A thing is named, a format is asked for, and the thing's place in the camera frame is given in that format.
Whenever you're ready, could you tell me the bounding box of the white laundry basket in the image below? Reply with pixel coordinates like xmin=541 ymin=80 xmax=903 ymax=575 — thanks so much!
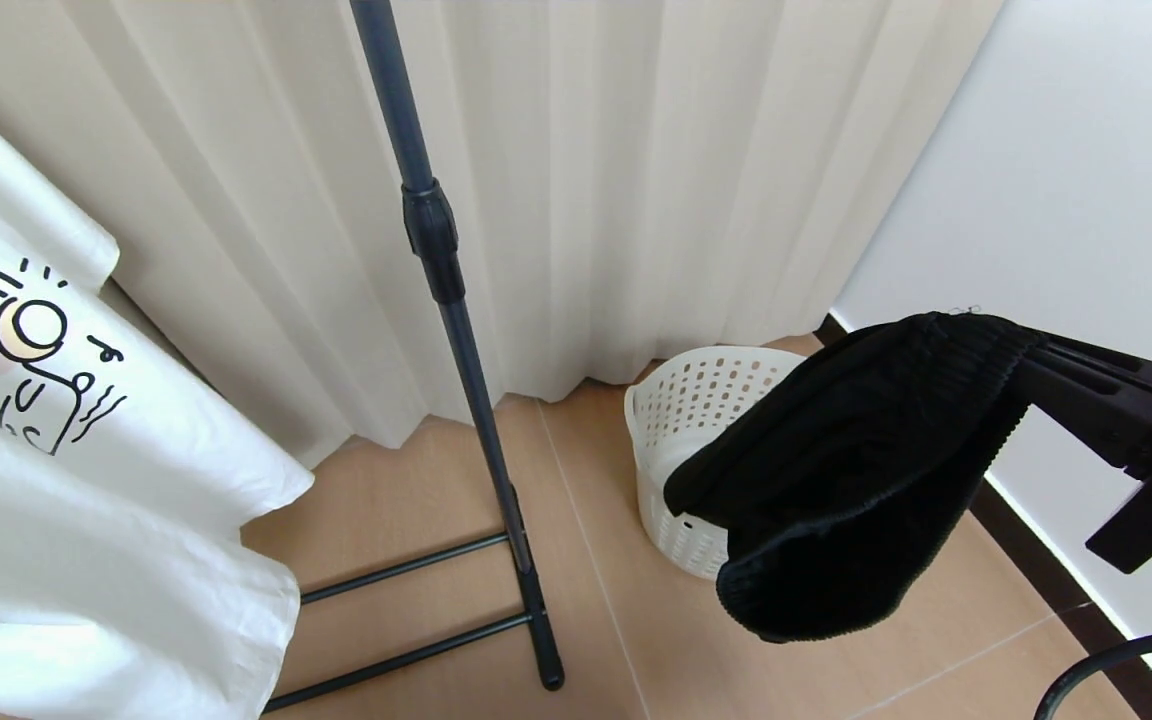
xmin=624 ymin=346 xmax=809 ymax=582

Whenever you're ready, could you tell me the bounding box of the white garment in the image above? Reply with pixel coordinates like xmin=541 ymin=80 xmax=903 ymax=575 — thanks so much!
xmin=0 ymin=75 xmax=316 ymax=720

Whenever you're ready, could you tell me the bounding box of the black garment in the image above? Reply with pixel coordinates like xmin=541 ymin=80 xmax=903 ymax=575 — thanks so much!
xmin=663 ymin=311 xmax=1043 ymax=644

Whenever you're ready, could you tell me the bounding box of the black clothes rack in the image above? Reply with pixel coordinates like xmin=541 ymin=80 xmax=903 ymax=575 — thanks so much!
xmin=264 ymin=0 xmax=566 ymax=713

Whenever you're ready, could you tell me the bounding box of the beige curtain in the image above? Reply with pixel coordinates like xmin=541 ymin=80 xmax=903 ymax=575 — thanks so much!
xmin=0 ymin=0 xmax=1005 ymax=471

